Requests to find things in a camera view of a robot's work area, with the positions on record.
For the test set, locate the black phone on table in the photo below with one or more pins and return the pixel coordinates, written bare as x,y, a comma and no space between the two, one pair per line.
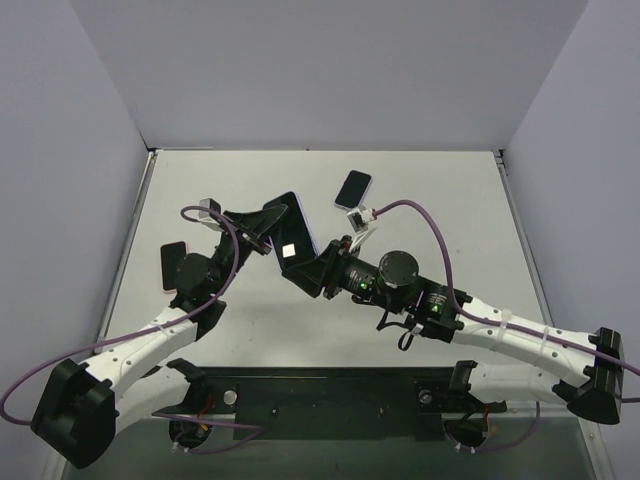
353,190

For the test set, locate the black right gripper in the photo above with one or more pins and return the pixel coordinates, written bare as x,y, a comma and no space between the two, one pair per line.
333,268

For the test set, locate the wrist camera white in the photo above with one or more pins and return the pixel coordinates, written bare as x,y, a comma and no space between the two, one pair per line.
205,217
363,221

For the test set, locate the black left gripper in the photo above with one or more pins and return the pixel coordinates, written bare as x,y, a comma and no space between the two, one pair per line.
244,234

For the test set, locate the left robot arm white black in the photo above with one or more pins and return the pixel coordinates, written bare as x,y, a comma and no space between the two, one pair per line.
85,405

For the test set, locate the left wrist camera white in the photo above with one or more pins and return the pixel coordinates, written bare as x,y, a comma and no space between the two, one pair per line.
205,217

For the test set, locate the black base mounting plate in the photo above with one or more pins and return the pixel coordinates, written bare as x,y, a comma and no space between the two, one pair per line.
309,403

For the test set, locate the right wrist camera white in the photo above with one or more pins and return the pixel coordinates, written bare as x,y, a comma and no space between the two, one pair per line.
363,221

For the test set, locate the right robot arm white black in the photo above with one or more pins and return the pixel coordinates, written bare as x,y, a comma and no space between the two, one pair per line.
581,371

